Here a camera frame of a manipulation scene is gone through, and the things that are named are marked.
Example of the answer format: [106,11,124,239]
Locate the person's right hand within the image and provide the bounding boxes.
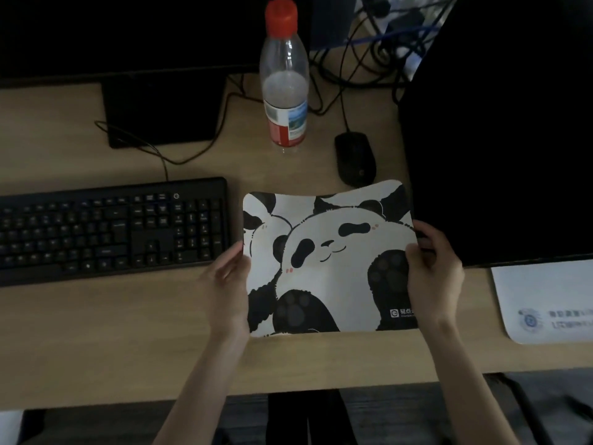
[405,220,465,330]

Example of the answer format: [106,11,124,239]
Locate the person's left hand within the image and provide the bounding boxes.
[197,241,252,339]

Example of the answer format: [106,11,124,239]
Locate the panda print mouse pad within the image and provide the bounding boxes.
[242,180,418,337]

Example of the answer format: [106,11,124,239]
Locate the person's left forearm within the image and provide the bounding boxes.
[152,331,250,445]

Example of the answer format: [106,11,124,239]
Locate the person's right forearm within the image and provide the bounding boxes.
[423,320,522,445]

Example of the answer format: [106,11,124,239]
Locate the black computer mouse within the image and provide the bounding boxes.
[334,131,377,188]

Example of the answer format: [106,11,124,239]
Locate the black computer keyboard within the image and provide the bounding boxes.
[0,177,231,288]

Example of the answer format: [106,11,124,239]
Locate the white mouse pad blue emblem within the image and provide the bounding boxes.
[491,260,593,345]

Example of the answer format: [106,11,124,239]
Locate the large black computer tower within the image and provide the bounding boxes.
[399,0,593,269]

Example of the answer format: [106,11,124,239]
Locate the black monitor stand base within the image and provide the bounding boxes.
[101,71,227,149]

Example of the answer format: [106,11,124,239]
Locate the person's black trousers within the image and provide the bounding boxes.
[266,388,358,445]

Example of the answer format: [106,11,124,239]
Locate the clear plastic bottle red cap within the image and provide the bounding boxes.
[259,0,310,149]

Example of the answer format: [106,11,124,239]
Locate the white power strip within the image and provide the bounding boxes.
[371,9,436,83]

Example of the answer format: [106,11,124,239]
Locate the black computer monitor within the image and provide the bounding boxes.
[0,0,311,87]

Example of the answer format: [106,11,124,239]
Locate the black keyboard cable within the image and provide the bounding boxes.
[95,75,264,182]

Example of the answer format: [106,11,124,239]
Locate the black mouse cable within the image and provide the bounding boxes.
[337,23,371,134]

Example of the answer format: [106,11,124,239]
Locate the tangle of cables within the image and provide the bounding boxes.
[309,0,457,117]

